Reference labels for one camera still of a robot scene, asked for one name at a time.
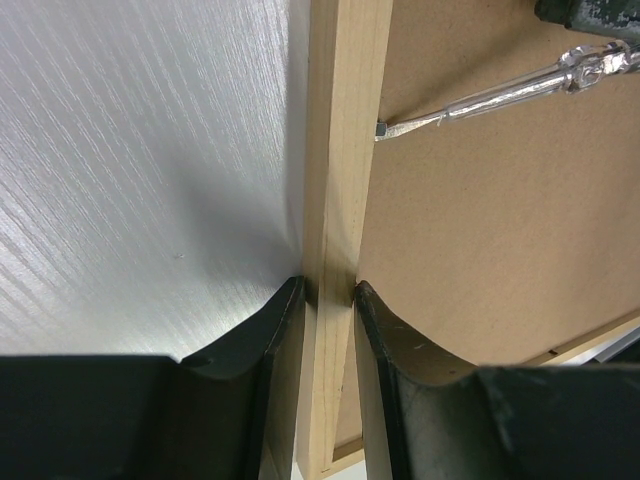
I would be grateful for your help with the light wooden picture frame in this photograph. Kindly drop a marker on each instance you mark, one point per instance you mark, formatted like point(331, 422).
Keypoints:
point(500, 237)

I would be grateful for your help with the small metal tool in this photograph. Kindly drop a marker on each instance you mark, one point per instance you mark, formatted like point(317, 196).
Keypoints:
point(576, 70)

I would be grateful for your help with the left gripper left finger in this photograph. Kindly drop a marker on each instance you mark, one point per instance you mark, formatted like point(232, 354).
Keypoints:
point(227, 411)

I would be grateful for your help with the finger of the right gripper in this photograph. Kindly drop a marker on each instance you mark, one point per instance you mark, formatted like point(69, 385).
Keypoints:
point(608, 18)

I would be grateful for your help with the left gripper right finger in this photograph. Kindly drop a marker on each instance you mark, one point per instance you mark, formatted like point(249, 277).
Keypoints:
point(428, 414)

